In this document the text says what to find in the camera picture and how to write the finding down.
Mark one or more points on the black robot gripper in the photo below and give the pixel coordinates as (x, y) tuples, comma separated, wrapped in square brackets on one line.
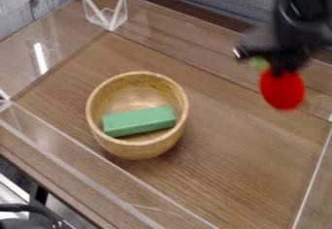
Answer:
[(299, 31)]

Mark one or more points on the red plush strawberry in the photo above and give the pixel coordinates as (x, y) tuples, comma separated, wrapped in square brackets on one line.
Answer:
[(284, 90)]

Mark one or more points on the wooden bowl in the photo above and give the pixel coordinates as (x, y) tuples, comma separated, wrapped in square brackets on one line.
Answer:
[(127, 92)]

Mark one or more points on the clear acrylic tray walls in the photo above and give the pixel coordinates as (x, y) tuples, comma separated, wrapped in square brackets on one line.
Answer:
[(250, 168)]

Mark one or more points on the green rectangular block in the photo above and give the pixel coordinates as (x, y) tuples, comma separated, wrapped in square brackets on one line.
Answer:
[(139, 121)]

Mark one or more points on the clear acrylic corner bracket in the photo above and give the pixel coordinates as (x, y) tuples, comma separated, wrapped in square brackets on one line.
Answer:
[(106, 18)]

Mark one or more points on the black table leg frame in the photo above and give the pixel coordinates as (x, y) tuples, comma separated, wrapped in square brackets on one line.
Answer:
[(46, 201)]

